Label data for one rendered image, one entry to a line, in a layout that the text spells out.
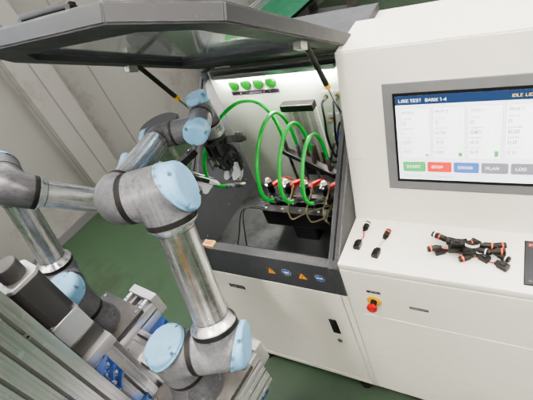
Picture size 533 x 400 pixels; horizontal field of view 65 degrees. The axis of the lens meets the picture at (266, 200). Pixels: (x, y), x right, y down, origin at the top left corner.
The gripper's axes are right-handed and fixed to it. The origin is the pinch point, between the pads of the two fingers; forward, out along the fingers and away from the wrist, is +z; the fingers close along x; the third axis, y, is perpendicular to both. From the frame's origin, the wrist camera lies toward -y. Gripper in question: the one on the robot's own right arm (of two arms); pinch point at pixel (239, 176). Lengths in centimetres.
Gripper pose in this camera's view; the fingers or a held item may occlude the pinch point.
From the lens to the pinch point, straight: 152.0
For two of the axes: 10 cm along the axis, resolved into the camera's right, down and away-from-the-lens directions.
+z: 3.2, 7.2, 6.2
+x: 8.5, 0.7, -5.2
